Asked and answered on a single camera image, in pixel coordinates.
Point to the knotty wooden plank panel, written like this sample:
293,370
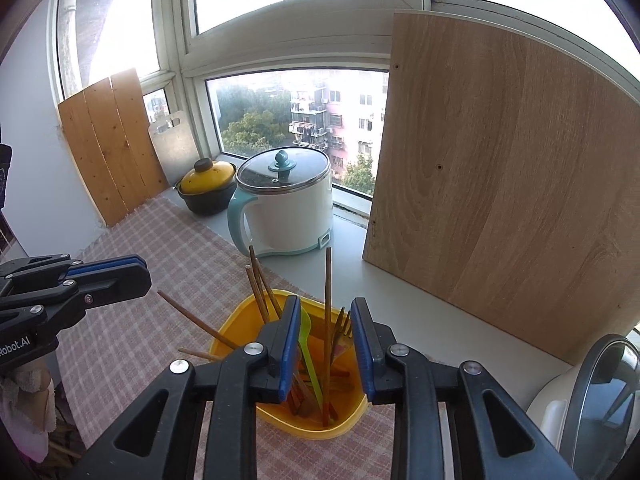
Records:
110,150

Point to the black cooking pot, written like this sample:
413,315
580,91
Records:
205,202

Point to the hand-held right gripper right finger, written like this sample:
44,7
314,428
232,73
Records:
362,355

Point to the pink plaid cloth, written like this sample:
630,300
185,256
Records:
130,340

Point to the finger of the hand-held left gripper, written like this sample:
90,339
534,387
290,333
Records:
100,266
120,285

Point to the wooden chopstick red end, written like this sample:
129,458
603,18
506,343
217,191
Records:
328,300
262,277
255,292
200,321
200,354

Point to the green plastic spoon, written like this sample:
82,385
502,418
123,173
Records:
305,330

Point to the yellow pot lid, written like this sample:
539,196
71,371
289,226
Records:
207,175

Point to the white cutting board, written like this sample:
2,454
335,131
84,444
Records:
172,155

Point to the metal fork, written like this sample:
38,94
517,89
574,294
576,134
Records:
342,327

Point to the white window frame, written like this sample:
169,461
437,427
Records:
172,20

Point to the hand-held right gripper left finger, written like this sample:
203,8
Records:
290,350

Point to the person's left hand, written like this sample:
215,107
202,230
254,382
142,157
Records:
30,410

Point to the white teal electric pot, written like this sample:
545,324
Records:
290,220

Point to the apartment buildings outside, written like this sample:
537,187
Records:
345,120

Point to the glass lid teal knob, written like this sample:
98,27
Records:
300,170

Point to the yellow plastic container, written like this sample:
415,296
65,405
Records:
310,425

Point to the large light wood board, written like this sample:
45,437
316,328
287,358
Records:
500,185

